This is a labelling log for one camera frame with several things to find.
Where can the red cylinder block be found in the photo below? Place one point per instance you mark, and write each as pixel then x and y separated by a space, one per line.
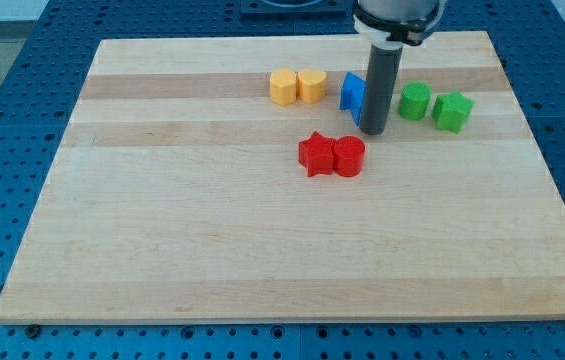
pixel 349 154

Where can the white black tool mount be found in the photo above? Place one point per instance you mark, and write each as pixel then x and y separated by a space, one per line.
pixel 392 25

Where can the red star block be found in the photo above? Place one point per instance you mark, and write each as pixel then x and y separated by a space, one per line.
pixel 316 154

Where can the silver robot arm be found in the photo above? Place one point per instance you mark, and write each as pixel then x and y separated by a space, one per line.
pixel 390 25

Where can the dark blue base plate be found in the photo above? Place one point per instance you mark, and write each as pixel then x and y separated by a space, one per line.
pixel 263 9

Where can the yellow pentagon block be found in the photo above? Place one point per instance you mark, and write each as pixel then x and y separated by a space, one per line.
pixel 283 86

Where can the green star block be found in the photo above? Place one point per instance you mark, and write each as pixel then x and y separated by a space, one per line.
pixel 451 111

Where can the light wooden board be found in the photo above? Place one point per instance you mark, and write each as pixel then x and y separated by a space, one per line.
pixel 176 196

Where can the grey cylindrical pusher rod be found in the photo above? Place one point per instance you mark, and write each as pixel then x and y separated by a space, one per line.
pixel 381 77

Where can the green cylinder block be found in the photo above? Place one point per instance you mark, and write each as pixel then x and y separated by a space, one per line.
pixel 414 101

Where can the blue triangle block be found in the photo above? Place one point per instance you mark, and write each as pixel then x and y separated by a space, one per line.
pixel 352 95

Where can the yellow heart block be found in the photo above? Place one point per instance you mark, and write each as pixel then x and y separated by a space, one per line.
pixel 312 85

